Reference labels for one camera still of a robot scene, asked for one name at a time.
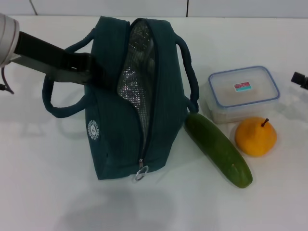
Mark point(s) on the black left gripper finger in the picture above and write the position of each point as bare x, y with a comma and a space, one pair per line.
102, 75

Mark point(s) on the dark teal insulated lunch bag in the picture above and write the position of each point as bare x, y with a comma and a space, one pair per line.
166, 96

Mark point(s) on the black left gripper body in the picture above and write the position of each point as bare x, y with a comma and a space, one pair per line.
55, 56

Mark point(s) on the clear blue-sealed food container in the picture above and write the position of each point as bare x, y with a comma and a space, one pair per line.
243, 93

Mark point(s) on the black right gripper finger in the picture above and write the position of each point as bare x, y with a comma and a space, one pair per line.
302, 79

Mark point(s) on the orange pear with stem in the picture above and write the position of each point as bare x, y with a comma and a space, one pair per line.
255, 138

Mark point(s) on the green cucumber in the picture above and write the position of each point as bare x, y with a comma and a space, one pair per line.
216, 149

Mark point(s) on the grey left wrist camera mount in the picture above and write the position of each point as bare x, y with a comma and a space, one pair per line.
48, 68

